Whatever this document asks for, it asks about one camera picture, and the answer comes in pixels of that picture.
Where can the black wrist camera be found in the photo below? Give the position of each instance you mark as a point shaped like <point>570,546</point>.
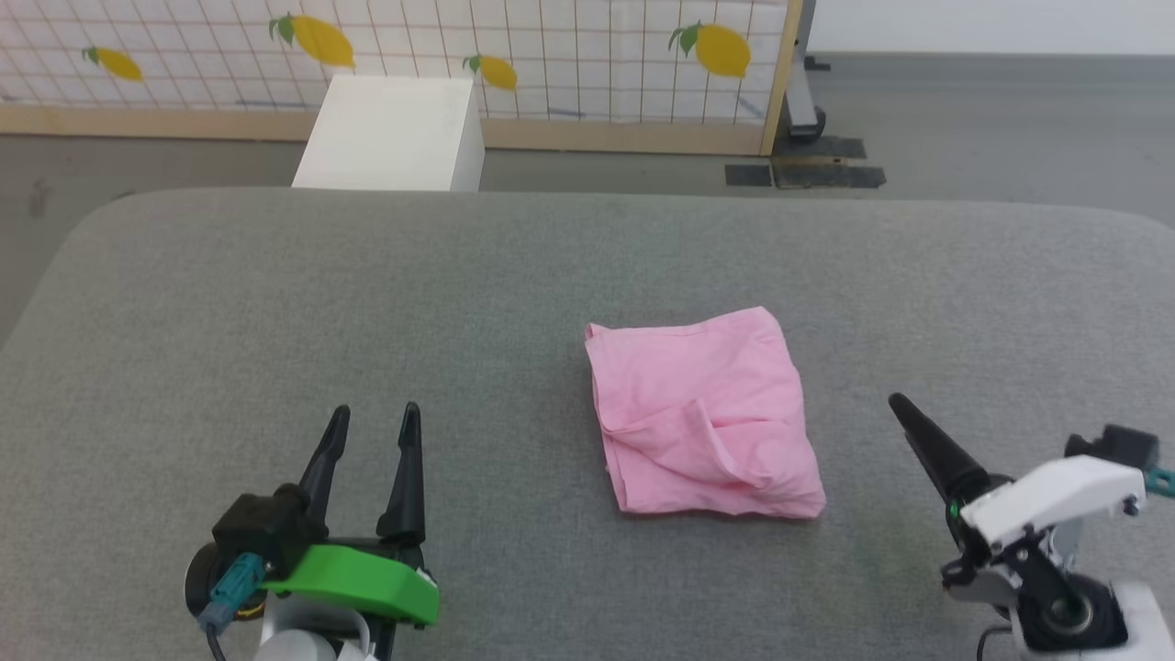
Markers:
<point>1115,445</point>
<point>262,528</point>

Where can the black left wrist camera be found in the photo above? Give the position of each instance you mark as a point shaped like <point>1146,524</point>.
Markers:
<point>262,528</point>

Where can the black floor tape patch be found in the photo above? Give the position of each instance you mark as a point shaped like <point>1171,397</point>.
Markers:
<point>831,148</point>
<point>826,173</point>

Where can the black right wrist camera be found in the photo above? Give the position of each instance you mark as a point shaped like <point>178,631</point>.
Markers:
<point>1115,445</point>

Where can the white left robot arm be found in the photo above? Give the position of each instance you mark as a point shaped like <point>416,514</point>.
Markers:
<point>298,643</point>

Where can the white box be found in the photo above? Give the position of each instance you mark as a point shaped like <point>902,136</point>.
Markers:
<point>395,128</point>

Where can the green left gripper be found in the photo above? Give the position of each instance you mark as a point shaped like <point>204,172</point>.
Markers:
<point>367,578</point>

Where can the lemon print partition panel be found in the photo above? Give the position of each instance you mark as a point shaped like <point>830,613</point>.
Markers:
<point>569,55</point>

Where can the pink garment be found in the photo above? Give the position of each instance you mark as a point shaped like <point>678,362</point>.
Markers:
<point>698,404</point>

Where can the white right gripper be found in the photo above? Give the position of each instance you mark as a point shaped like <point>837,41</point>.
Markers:
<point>1046,496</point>

